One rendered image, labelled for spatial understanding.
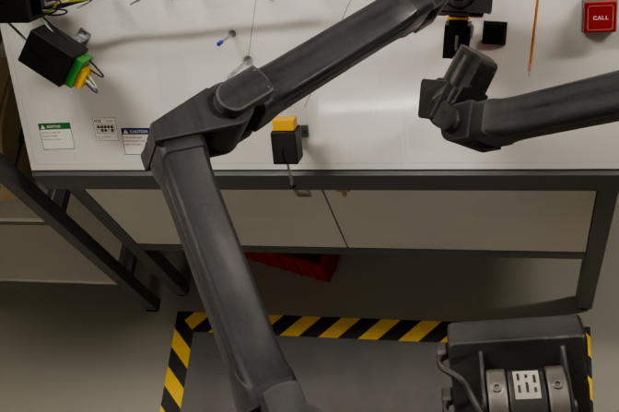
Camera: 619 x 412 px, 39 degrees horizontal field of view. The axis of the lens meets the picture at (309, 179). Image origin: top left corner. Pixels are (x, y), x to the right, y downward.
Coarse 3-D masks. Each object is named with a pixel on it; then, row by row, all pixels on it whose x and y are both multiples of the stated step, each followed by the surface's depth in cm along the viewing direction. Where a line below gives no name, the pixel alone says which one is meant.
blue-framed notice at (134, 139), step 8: (120, 128) 173; (128, 128) 173; (136, 128) 172; (144, 128) 172; (128, 136) 174; (136, 136) 173; (144, 136) 173; (128, 144) 174; (136, 144) 174; (144, 144) 173; (128, 152) 175; (136, 152) 174
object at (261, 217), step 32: (96, 192) 196; (128, 192) 194; (160, 192) 192; (224, 192) 189; (256, 192) 187; (288, 192) 185; (320, 192) 183; (128, 224) 211; (160, 224) 209; (256, 224) 203; (288, 224) 201; (320, 224) 199
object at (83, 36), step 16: (32, 32) 153; (48, 32) 156; (80, 32) 167; (32, 48) 155; (48, 48) 154; (64, 48) 154; (80, 48) 158; (32, 64) 156; (48, 64) 155; (64, 64) 154; (64, 80) 157
